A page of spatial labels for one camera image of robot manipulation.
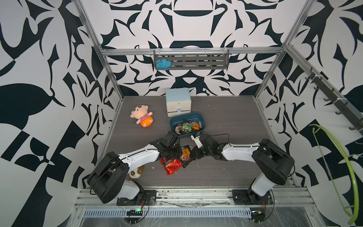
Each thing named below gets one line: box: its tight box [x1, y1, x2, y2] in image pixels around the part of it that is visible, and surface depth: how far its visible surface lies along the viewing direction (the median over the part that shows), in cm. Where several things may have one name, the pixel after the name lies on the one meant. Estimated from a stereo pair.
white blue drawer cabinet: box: [165, 87, 192, 118], surface depth 103 cm
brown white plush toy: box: [128, 165, 146, 181], surface depth 81 cm
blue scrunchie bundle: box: [155, 58, 172, 71], surface depth 93 cm
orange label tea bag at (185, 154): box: [179, 147, 191, 162], surface depth 89 cm
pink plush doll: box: [129, 104, 154, 128], surface depth 103 cm
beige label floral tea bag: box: [174, 125, 182, 135], surface depth 101 cm
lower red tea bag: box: [164, 158, 182, 176], surface depth 85 cm
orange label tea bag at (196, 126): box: [192, 123, 200, 131], surface depth 101 cm
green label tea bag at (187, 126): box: [182, 122, 192, 134], surface depth 98 cm
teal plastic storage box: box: [169, 112, 207, 139], surface depth 101 cm
